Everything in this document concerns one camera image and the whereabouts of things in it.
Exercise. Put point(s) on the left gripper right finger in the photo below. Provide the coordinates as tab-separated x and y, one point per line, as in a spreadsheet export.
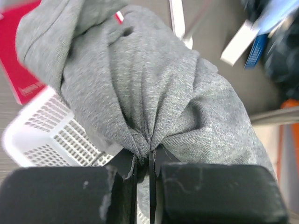
200	193

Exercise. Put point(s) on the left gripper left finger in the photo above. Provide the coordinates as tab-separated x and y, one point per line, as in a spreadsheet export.
71	195

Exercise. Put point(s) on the grey shorts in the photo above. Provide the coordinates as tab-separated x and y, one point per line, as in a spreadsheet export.
168	95

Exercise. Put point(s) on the dark floral shorts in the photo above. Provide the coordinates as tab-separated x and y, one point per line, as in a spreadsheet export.
277	41

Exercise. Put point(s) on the white plastic basket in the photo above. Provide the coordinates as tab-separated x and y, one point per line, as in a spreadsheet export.
45	134

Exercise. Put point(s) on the white two-tier shelf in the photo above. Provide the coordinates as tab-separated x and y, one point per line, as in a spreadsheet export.
277	117

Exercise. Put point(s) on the orange binder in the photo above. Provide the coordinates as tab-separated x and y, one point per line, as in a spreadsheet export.
290	103

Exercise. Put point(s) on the red notebook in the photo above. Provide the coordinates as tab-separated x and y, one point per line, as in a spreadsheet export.
65	43

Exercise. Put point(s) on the white price tag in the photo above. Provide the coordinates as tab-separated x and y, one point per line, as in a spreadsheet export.
239	43

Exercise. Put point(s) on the clothes rack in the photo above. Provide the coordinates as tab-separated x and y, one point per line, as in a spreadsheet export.
178	21

